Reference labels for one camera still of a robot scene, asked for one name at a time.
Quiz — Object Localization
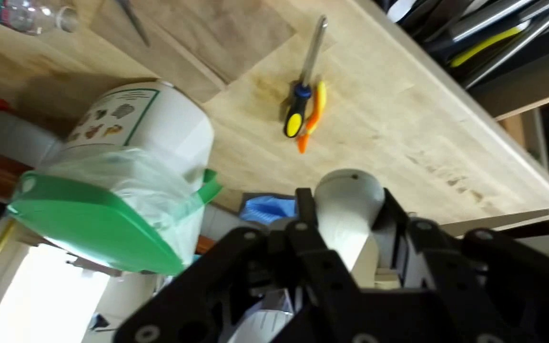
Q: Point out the wooden drawer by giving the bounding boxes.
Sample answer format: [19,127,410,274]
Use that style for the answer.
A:
[376,0,549,123]

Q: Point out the yellow black handled screwdriver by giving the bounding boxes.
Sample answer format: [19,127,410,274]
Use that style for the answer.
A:
[280,15,330,141]

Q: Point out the blue cloth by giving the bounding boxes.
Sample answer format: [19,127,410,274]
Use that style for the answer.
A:
[238,192,303,228]

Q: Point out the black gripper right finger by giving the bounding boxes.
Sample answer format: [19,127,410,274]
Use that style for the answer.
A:
[362,186,549,343]

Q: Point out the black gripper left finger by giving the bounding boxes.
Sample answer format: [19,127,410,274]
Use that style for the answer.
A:
[113,186,378,343]

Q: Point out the white bin with green lid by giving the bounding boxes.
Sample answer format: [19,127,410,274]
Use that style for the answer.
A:
[6,78,223,278]

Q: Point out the yellow handled utensil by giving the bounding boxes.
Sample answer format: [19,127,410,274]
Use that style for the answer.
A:
[448,19,534,70]

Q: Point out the clear bottle with red label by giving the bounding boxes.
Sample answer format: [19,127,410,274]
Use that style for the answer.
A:
[0,0,80,38]

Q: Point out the orange handled peeler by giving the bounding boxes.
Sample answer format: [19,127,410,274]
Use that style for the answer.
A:
[296,80,330,154]

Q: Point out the black cutlery tray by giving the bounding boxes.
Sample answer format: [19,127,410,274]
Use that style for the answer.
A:
[381,0,549,91]

